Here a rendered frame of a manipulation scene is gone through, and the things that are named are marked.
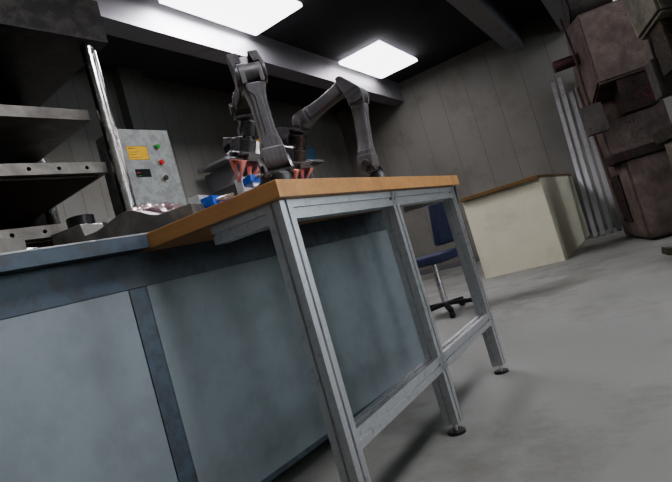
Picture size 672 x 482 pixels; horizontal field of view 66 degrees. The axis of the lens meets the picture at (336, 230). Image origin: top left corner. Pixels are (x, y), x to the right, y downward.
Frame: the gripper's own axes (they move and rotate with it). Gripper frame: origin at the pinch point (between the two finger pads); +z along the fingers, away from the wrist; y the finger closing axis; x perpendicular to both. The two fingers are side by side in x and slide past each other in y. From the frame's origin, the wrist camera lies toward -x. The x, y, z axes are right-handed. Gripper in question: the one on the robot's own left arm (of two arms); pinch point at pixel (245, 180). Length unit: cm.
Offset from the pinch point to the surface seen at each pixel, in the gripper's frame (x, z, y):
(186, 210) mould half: 16.5, 10.3, 33.8
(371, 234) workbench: 9, 17, -63
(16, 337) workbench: 19, 38, 75
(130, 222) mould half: -0.7, 15.1, 39.9
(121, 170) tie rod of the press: -78, -1, 2
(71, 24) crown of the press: -96, -61, 18
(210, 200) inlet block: 17.6, 7.2, 27.0
